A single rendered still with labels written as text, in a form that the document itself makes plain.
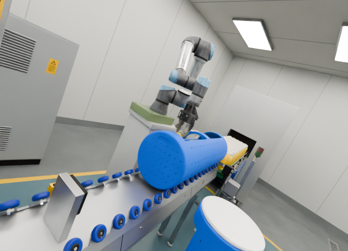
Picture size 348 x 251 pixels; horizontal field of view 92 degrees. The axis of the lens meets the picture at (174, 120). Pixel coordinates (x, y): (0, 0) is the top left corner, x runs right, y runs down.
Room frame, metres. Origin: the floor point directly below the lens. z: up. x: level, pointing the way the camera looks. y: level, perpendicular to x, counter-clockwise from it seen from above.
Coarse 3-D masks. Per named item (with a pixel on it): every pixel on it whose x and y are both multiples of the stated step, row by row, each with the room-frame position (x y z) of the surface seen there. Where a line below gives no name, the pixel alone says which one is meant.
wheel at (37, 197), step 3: (42, 192) 0.45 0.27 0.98; (45, 192) 0.45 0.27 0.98; (48, 192) 0.46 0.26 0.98; (36, 195) 0.44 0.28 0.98; (39, 195) 0.44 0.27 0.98; (42, 195) 0.44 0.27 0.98; (45, 195) 0.45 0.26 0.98; (48, 195) 0.45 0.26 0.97; (33, 198) 0.43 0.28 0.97; (36, 198) 0.43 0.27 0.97; (39, 198) 0.43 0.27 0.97; (42, 198) 0.44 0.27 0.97; (45, 198) 0.46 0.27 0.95; (33, 201) 0.43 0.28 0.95
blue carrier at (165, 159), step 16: (144, 144) 0.83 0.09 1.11; (160, 144) 0.79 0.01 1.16; (176, 144) 0.75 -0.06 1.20; (192, 144) 0.85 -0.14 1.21; (208, 144) 1.05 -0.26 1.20; (224, 144) 1.40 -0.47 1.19; (144, 160) 0.82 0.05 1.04; (160, 160) 0.77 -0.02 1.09; (176, 160) 0.74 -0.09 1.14; (192, 160) 0.78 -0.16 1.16; (208, 160) 1.01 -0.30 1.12; (144, 176) 0.79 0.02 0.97; (160, 176) 0.75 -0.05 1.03; (176, 176) 0.72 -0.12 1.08
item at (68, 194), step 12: (60, 180) 0.41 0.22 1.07; (72, 180) 0.42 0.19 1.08; (60, 192) 0.41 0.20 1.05; (72, 192) 0.39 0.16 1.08; (84, 192) 0.41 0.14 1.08; (48, 204) 0.42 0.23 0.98; (60, 204) 0.40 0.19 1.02; (72, 204) 0.38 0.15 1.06; (48, 216) 0.41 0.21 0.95; (60, 216) 0.39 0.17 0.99; (72, 216) 0.39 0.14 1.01; (60, 228) 0.38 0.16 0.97; (60, 240) 0.38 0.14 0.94
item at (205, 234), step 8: (200, 208) 0.66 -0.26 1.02; (200, 216) 0.62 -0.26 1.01; (200, 224) 0.60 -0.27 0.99; (208, 224) 0.58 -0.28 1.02; (200, 232) 0.59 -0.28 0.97; (208, 232) 0.57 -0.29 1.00; (216, 232) 0.56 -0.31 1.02; (192, 240) 0.60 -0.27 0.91; (200, 240) 0.58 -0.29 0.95; (208, 240) 0.56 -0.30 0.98; (216, 240) 0.54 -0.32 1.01; (224, 240) 0.54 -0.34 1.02; (192, 248) 0.59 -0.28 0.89; (200, 248) 0.56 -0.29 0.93; (208, 248) 0.55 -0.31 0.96; (216, 248) 0.54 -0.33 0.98; (224, 248) 0.53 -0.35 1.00; (232, 248) 0.52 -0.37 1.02
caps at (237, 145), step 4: (228, 136) 2.94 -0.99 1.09; (228, 140) 2.43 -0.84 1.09; (232, 140) 2.62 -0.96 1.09; (236, 140) 2.87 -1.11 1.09; (228, 144) 2.15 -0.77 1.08; (232, 144) 2.22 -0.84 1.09; (236, 144) 2.41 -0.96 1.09; (240, 144) 2.57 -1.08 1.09; (244, 144) 2.80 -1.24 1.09; (228, 148) 1.92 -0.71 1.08; (232, 148) 2.01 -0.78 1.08; (236, 148) 2.08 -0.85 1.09; (240, 148) 2.23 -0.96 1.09; (244, 148) 2.52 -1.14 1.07; (236, 152) 1.87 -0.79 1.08
